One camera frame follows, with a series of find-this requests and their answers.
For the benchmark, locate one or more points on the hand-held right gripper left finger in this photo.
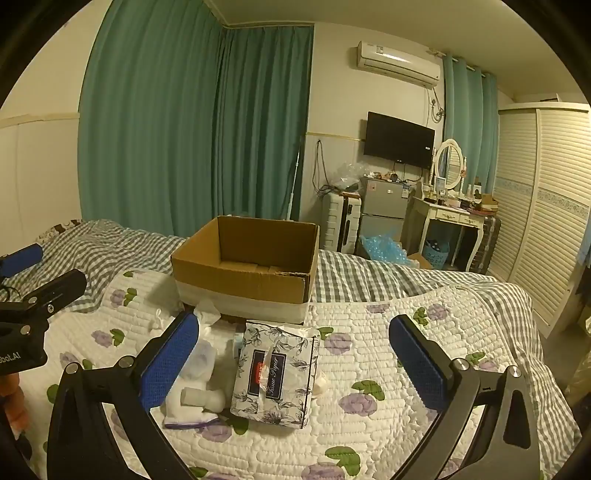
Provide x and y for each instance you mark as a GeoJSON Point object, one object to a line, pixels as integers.
{"type": "Point", "coordinates": [170, 364]}

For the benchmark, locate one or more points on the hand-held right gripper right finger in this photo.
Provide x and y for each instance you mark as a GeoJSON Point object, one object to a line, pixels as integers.
{"type": "Point", "coordinates": [421, 365]}

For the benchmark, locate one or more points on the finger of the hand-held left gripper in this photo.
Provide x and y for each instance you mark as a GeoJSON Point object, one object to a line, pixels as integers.
{"type": "Point", "coordinates": [57, 286]}
{"type": "Point", "coordinates": [22, 259]}

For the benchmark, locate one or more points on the brown cardboard box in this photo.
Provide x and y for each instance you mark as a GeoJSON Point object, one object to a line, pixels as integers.
{"type": "Point", "coordinates": [240, 288]}

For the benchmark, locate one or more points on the floral tissue pack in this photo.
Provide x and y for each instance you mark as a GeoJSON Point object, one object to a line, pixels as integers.
{"type": "Point", "coordinates": [277, 376]}

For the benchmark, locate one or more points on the person's left hand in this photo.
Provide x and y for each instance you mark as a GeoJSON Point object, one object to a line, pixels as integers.
{"type": "Point", "coordinates": [13, 401]}

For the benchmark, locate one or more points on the white plastic bag with bottles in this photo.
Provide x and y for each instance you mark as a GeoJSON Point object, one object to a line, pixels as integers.
{"type": "Point", "coordinates": [207, 355]}

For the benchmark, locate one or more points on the brown patterned pillow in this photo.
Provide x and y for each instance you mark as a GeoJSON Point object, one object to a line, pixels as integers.
{"type": "Point", "coordinates": [60, 229]}

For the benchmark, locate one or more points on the white paper roll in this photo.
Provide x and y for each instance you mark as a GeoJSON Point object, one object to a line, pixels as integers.
{"type": "Point", "coordinates": [205, 399]}

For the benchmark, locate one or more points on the white floral quilt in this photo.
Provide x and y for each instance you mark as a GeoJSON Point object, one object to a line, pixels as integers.
{"type": "Point", "coordinates": [369, 369]}

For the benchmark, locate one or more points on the white cloth with purple edge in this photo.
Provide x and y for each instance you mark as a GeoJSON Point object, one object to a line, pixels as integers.
{"type": "Point", "coordinates": [184, 415]}

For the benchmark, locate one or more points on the small cardboard box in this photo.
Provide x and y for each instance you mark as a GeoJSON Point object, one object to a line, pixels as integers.
{"type": "Point", "coordinates": [419, 261]}

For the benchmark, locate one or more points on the blue basket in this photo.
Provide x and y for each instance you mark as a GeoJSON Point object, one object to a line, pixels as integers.
{"type": "Point", "coordinates": [437, 254]}

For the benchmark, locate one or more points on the blue plastic bag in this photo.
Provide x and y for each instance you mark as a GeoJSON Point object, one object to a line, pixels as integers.
{"type": "Point", "coordinates": [383, 249]}

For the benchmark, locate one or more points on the dark suitcase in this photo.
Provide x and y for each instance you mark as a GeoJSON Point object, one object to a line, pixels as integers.
{"type": "Point", "coordinates": [488, 242]}

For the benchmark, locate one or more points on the white dressing table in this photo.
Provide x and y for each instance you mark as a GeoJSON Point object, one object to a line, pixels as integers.
{"type": "Point", "coordinates": [445, 214]}

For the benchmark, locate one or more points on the silver small fridge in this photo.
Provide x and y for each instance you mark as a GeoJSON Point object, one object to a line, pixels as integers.
{"type": "Point", "coordinates": [381, 207]}

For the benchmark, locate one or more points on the white suitcase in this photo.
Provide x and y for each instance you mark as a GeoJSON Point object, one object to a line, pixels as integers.
{"type": "Point", "coordinates": [340, 221]}

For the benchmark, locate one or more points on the wide teal curtain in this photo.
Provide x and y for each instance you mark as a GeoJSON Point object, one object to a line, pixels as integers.
{"type": "Point", "coordinates": [147, 120]}

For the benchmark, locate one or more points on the white louvred wardrobe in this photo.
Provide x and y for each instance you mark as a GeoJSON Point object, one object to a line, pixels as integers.
{"type": "Point", "coordinates": [540, 207]}

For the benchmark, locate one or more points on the clear plastic bags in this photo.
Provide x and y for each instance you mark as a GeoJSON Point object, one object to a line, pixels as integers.
{"type": "Point", "coordinates": [346, 175]}

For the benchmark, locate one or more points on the white oval mirror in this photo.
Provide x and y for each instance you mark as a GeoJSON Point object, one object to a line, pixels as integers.
{"type": "Point", "coordinates": [449, 161]}

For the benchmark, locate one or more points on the white mop stick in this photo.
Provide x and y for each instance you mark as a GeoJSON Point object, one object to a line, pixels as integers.
{"type": "Point", "coordinates": [292, 184]}

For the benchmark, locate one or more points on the teal window curtain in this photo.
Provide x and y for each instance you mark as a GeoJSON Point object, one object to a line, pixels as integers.
{"type": "Point", "coordinates": [466, 120]}

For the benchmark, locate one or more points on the teal corner curtain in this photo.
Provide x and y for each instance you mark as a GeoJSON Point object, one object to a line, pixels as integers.
{"type": "Point", "coordinates": [263, 124]}

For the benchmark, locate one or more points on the white air conditioner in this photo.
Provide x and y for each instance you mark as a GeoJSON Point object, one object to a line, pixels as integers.
{"type": "Point", "coordinates": [397, 60]}

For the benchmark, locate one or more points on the black wall television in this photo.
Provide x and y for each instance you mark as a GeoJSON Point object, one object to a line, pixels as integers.
{"type": "Point", "coordinates": [399, 138]}

